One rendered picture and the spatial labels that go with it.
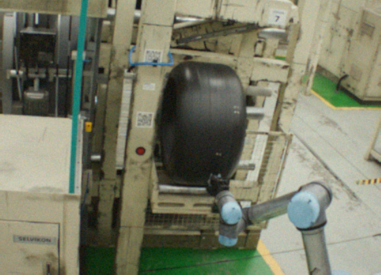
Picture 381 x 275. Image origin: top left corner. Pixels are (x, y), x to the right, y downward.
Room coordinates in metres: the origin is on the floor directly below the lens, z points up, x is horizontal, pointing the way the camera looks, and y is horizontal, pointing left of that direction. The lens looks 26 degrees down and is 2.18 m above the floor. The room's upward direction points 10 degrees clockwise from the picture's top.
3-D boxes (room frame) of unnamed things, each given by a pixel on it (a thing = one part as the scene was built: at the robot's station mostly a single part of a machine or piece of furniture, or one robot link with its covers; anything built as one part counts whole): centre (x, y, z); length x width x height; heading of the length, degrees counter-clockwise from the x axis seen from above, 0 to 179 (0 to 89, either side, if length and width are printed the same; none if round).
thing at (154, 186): (2.12, 0.16, 0.90); 0.40 x 0.03 x 0.10; 14
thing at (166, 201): (2.03, -0.05, 0.84); 0.36 x 0.09 x 0.06; 104
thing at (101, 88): (2.86, 0.58, 0.61); 0.33 x 0.06 x 0.86; 14
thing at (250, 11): (2.48, -0.07, 1.71); 0.61 x 0.25 x 0.15; 104
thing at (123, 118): (2.03, 0.30, 1.19); 0.05 x 0.04 x 0.48; 14
